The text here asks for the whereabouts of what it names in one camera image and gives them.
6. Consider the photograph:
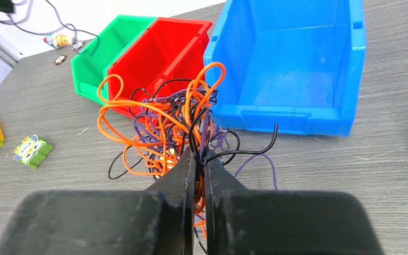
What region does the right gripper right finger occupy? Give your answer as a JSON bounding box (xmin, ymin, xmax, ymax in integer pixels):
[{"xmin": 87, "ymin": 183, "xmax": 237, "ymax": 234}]
[{"xmin": 203, "ymin": 151, "xmax": 383, "ymax": 254}]

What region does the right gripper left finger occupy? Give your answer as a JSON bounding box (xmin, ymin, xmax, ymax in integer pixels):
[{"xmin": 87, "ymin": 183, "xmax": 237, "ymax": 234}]
[{"xmin": 0, "ymin": 149, "xmax": 196, "ymax": 254}]

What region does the black cable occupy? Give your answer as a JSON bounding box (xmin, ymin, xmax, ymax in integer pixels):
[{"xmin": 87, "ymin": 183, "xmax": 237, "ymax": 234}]
[{"xmin": 107, "ymin": 78, "xmax": 279, "ymax": 255}]

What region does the purple cable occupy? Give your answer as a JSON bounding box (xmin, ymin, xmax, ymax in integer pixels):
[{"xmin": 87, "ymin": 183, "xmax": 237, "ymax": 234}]
[{"xmin": 132, "ymin": 88, "xmax": 278, "ymax": 255}]

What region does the orange cable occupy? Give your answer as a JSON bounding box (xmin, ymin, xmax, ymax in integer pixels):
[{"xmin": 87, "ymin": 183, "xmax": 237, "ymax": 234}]
[{"xmin": 96, "ymin": 62, "xmax": 227, "ymax": 240}]

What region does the green owl toy tile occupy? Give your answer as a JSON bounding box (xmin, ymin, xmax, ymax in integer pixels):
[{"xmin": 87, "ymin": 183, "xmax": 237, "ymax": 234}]
[{"xmin": 13, "ymin": 134, "xmax": 54, "ymax": 169}]

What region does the blue plastic bin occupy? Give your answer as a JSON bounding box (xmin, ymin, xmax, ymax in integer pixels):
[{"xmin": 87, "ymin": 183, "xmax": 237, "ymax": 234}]
[{"xmin": 203, "ymin": 0, "xmax": 366, "ymax": 137}]

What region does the green plastic bin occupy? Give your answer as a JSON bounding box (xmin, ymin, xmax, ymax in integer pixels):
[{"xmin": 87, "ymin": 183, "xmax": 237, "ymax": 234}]
[{"xmin": 71, "ymin": 15, "xmax": 157, "ymax": 105}]

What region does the red plastic bin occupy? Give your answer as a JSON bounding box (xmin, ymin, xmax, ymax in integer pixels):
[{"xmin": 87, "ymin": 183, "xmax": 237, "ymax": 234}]
[{"xmin": 107, "ymin": 18, "xmax": 212, "ymax": 101}]

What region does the poker chip dark red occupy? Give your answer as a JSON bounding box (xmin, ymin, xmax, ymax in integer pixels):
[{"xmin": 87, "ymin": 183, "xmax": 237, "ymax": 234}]
[{"xmin": 53, "ymin": 54, "xmax": 67, "ymax": 65}]

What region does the poker chip blue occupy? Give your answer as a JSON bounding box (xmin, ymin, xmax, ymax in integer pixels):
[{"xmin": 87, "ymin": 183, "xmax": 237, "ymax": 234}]
[{"xmin": 72, "ymin": 40, "xmax": 85, "ymax": 52}]

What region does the clown figurine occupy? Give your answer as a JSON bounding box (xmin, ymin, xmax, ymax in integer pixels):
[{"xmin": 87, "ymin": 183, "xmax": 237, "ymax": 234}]
[{"xmin": 43, "ymin": 33, "xmax": 74, "ymax": 49}]

